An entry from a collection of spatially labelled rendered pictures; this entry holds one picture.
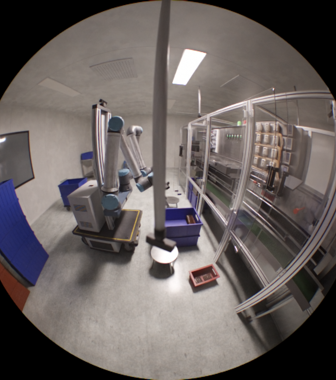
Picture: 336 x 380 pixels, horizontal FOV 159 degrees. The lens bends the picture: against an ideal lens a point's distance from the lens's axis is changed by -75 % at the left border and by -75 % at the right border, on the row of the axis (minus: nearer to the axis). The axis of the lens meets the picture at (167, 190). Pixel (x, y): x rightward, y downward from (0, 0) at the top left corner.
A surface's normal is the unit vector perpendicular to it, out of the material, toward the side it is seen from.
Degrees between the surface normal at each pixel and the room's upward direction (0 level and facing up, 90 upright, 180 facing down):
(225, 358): 0
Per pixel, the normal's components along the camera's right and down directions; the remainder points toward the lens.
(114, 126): 0.45, 0.24
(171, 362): 0.02, -0.92
